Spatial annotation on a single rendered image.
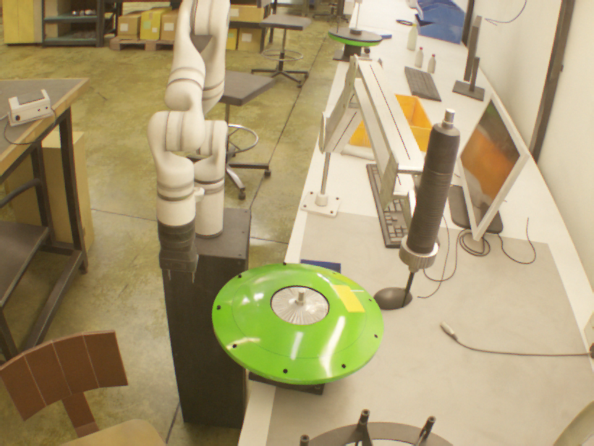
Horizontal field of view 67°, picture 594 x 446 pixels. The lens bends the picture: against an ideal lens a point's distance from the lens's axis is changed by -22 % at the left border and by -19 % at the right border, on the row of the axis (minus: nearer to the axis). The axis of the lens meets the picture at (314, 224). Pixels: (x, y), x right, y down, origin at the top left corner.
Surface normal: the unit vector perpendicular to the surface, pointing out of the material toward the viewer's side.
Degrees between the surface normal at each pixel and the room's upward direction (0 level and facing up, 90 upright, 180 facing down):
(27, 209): 90
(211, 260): 90
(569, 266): 0
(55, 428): 0
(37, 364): 90
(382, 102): 6
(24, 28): 90
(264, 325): 11
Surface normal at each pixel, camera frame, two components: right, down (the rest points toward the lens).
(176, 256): 0.03, 0.51
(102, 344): 0.34, 0.55
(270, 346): -0.04, -0.61
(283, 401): 0.11, -0.83
